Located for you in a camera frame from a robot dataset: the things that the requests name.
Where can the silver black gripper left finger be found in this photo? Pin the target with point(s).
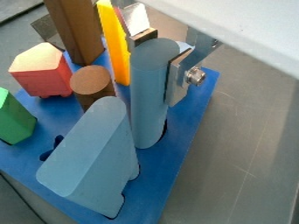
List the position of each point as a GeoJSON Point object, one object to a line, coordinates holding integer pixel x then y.
{"type": "Point", "coordinates": [137, 22]}

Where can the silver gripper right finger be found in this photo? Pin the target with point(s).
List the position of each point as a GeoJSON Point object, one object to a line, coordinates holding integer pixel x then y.
{"type": "Point", "coordinates": [185, 70]}

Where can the blue shape sorter board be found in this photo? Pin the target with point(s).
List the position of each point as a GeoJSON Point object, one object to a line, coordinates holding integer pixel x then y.
{"type": "Point", "coordinates": [146, 193]}

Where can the light blue oval peg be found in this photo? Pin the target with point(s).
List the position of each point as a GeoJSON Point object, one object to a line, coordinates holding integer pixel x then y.
{"type": "Point", "coordinates": [149, 64]}

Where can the red pentagon peg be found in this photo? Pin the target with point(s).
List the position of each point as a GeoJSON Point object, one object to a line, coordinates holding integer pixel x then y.
{"type": "Point", "coordinates": [42, 71]}

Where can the brown round peg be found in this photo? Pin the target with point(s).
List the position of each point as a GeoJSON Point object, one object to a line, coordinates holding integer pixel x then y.
{"type": "Point", "coordinates": [91, 83]}

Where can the dark red block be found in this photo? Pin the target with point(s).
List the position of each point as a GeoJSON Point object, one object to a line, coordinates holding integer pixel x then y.
{"type": "Point", "coordinates": [121, 18]}

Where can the light blue arch peg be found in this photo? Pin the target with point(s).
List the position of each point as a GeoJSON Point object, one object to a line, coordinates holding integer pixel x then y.
{"type": "Point", "coordinates": [94, 162]}

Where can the green hexagonal peg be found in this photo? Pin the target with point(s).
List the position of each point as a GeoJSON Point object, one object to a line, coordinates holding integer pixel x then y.
{"type": "Point", "coordinates": [17, 121]}

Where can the tall brown block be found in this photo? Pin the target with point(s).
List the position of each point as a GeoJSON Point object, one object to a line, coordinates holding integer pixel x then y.
{"type": "Point", "coordinates": [77, 22]}

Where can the yellow orange block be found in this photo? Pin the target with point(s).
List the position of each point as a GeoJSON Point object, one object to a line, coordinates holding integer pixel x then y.
{"type": "Point", "coordinates": [117, 43]}

